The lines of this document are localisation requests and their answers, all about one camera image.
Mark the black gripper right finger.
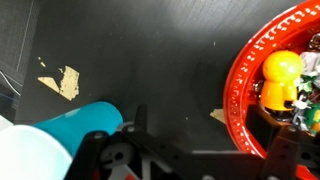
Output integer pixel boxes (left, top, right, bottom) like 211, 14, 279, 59
246, 105, 320, 180

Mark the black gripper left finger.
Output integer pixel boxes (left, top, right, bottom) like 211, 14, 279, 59
63, 131, 135, 180

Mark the blue plastic cup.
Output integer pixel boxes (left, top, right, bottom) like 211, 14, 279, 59
0, 101, 125, 180

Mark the yellow orange toy figure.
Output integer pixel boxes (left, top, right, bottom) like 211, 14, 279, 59
260, 50, 303, 111

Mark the red bowl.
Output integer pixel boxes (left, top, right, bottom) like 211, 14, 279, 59
222, 0, 320, 180

